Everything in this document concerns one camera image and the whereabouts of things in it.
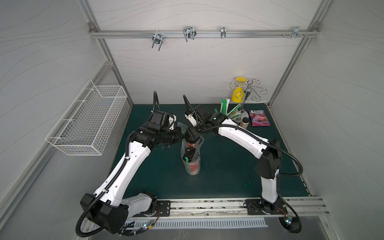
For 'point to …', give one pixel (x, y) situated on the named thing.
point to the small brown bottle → (245, 122)
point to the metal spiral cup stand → (249, 88)
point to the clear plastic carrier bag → (183, 127)
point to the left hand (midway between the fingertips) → (182, 136)
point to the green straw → (187, 162)
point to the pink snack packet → (258, 118)
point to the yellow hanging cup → (238, 94)
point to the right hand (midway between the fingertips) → (193, 128)
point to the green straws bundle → (234, 113)
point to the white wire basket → (83, 129)
